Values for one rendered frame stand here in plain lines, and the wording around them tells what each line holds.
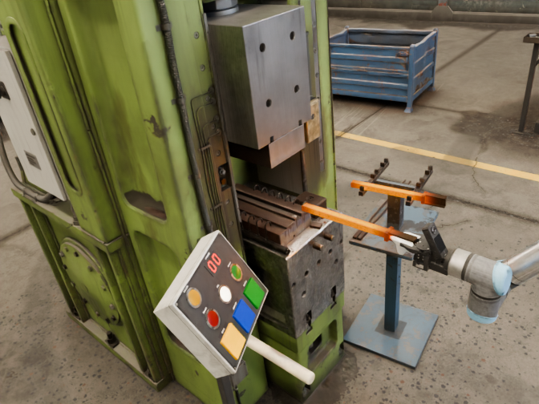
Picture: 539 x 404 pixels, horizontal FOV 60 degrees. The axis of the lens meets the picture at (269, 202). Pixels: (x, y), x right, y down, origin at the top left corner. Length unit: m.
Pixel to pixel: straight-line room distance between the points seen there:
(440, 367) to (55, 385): 2.03
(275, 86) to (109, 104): 0.60
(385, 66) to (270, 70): 3.94
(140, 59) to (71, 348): 2.05
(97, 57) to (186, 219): 0.62
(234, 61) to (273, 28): 0.16
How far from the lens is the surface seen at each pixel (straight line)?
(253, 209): 1.97
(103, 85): 1.79
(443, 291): 3.05
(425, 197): 2.04
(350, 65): 5.63
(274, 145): 1.65
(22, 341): 3.33
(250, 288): 1.53
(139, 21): 1.41
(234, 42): 1.50
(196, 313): 1.33
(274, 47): 1.58
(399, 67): 5.40
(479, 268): 1.54
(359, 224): 1.69
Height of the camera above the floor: 2.04
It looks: 32 degrees down
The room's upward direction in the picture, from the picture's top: 7 degrees counter-clockwise
